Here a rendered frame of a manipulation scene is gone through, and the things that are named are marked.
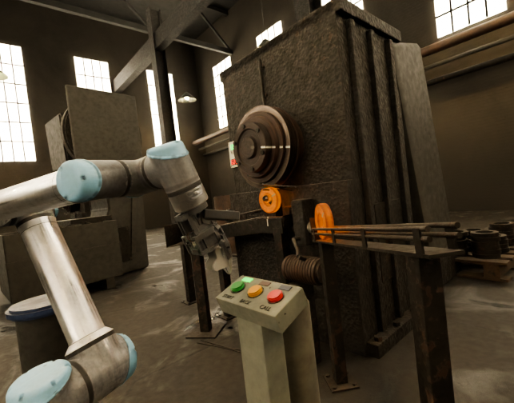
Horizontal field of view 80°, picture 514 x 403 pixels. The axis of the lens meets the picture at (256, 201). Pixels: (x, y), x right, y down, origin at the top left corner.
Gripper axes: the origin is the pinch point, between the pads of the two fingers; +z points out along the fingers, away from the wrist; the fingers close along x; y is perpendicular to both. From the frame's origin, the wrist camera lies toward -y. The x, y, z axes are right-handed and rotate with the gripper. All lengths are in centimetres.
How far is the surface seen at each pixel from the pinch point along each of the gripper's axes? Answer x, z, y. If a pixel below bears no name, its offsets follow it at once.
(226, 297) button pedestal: -0.6, 6.6, 4.2
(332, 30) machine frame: -15, -59, -115
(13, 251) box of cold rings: -292, -6, 34
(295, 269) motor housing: -29, 36, -47
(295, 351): 7.5, 30.3, -3.9
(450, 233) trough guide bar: 48, 0, -21
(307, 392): 8.6, 42.6, -1.3
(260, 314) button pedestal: 14.4, 7.5, 5.6
